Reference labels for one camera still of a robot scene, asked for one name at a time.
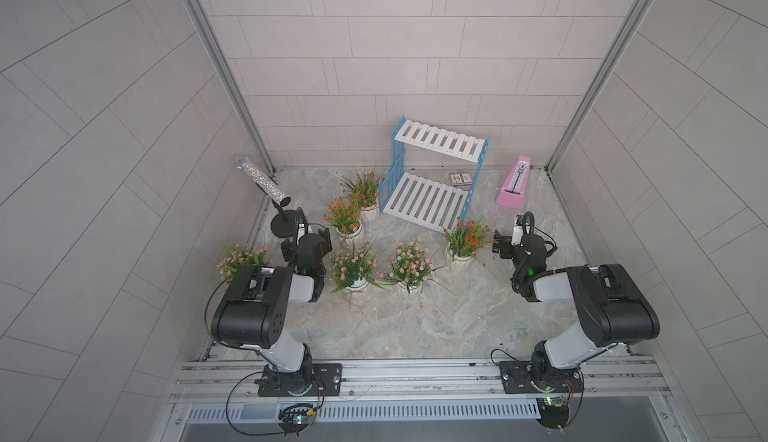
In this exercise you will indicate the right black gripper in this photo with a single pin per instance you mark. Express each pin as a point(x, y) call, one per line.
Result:
point(504, 246)

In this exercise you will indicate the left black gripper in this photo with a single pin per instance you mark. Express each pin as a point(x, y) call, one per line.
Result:
point(288, 224)

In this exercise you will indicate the red flower pot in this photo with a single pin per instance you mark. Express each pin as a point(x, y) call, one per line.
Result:
point(363, 192)
point(464, 241)
point(344, 217)

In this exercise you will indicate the red flower pot back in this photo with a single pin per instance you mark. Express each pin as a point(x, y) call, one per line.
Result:
point(363, 192)

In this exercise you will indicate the pink flower pot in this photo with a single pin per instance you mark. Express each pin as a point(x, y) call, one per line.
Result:
point(354, 269)
point(236, 256)
point(410, 267)

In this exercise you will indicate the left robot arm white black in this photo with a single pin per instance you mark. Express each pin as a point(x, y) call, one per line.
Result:
point(252, 312)

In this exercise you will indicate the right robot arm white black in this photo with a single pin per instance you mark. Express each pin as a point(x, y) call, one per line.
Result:
point(610, 308)

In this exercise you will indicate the blue white two-tier rack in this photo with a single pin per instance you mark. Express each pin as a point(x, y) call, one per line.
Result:
point(416, 187)

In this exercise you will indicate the glitter tube on black stand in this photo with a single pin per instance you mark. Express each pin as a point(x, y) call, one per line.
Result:
point(283, 224)

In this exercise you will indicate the pink metronome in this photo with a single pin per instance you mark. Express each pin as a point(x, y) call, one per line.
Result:
point(511, 193)

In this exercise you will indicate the small patterned card box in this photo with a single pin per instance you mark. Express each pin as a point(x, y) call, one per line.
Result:
point(460, 179)

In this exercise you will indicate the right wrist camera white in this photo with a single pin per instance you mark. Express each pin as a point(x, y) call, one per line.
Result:
point(518, 230)

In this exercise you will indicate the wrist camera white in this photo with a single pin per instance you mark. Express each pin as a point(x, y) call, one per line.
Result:
point(518, 230)
point(301, 225)

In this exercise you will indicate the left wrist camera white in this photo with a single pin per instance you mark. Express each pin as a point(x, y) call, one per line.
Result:
point(301, 225)

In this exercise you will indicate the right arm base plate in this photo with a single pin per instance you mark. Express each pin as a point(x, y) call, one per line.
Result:
point(520, 377)

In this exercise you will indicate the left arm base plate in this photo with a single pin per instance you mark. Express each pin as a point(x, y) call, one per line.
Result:
point(327, 379)

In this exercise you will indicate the right circuit board with cables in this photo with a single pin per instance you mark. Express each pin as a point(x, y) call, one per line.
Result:
point(558, 412)

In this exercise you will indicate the circuit board with cables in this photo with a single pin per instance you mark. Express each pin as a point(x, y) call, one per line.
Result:
point(292, 420)
point(558, 412)

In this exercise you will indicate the left circuit board with cables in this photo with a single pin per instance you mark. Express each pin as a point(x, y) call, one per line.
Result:
point(292, 420)

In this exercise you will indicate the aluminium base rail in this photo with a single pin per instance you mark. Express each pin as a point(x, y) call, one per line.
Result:
point(406, 390)

